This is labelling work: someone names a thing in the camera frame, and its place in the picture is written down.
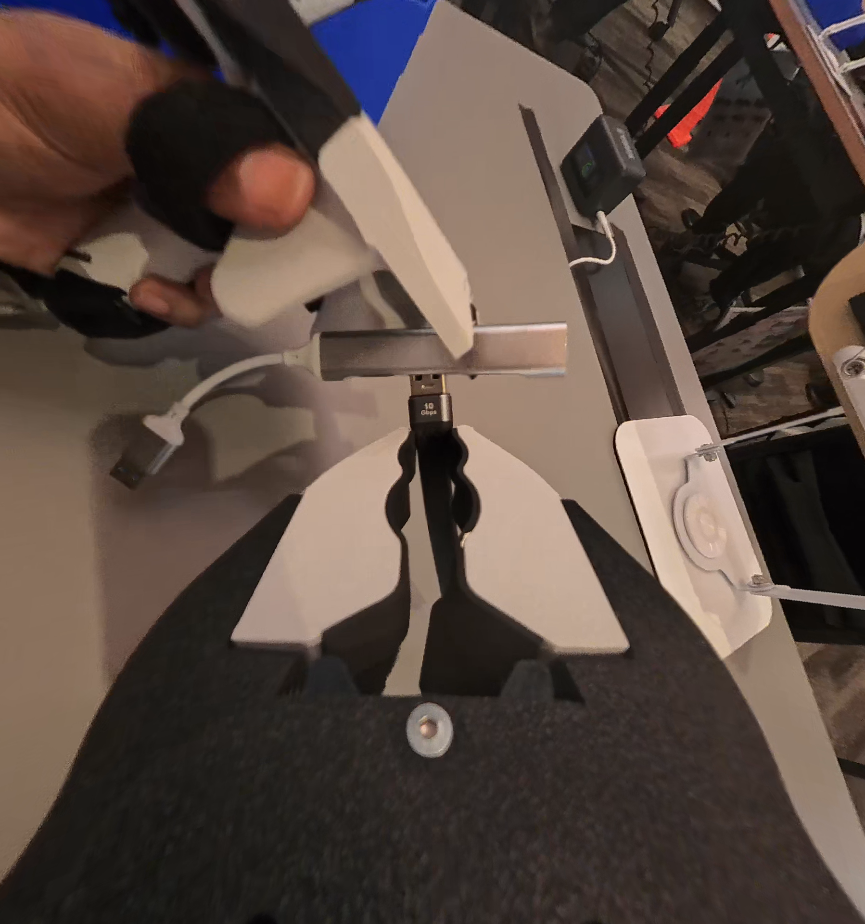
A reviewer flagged blue plastic bin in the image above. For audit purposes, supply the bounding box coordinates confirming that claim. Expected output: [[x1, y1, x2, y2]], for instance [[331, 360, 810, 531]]
[[64, 0, 433, 127]]

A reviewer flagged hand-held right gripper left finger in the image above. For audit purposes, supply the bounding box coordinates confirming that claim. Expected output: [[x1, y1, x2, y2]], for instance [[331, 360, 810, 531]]
[[230, 426, 420, 659]]

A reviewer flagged orange floor marker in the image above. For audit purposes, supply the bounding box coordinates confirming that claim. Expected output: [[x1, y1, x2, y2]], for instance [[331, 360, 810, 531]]
[[656, 79, 722, 149]]

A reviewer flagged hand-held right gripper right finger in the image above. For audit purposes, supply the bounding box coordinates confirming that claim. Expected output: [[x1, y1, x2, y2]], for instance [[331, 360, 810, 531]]
[[453, 424, 631, 658]]

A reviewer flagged small black device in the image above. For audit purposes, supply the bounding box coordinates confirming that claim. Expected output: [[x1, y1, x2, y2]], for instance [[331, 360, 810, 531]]
[[561, 115, 646, 218]]

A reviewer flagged thin white cable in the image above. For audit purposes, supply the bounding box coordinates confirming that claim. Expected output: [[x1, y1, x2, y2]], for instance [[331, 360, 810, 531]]
[[570, 209, 617, 270]]

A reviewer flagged person's left hand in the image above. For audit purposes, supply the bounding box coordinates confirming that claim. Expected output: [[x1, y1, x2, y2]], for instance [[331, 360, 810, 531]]
[[0, 11, 317, 327]]

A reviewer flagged white document stand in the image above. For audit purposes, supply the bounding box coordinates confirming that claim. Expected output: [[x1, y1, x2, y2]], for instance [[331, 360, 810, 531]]
[[614, 345, 865, 659]]

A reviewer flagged wooden side table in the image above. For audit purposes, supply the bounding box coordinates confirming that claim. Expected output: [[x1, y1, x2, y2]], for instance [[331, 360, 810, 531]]
[[768, 0, 865, 228]]

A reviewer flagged silver metal tube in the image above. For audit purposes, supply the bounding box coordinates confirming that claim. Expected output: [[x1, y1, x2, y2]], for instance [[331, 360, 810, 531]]
[[110, 322, 571, 492]]

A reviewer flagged white wire rack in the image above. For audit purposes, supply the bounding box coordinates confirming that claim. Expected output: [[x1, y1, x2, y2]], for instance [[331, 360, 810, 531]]
[[808, 11, 865, 95]]

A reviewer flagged wooden clipboard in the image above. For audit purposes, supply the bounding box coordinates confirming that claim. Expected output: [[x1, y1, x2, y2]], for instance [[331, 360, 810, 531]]
[[808, 237, 865, 521]]

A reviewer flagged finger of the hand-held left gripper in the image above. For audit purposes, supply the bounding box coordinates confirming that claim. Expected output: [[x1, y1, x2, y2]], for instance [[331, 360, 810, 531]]
[[319, 114, 475, 360]]

